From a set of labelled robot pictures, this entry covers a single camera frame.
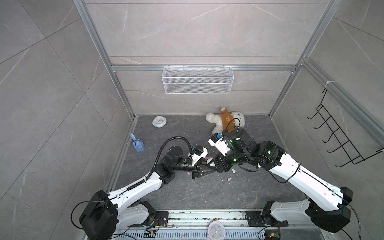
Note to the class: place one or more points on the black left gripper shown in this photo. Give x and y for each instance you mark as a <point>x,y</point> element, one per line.
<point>197,171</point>

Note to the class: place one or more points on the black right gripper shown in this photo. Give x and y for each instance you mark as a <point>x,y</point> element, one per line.
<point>219,159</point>

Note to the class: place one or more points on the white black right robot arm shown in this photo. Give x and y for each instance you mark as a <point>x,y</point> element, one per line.
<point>327,206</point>

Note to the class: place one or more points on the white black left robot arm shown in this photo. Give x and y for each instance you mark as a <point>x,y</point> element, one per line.
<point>106,213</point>

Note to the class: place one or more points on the pink oval earbud case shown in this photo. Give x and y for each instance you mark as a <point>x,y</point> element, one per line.
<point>209,159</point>

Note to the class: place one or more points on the white teddy bear brown hoodie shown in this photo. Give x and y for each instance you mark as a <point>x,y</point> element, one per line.
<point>225,121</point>

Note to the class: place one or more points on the light blue round clock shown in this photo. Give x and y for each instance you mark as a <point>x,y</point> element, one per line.
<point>159,121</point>

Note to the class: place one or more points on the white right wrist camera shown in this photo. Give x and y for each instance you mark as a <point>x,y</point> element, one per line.
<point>217,141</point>

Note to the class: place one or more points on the white wire mesh basket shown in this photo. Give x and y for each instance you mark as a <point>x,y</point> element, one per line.
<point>197,80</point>

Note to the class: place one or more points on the black wire hook rack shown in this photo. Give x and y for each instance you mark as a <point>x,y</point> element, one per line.
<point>344,142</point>

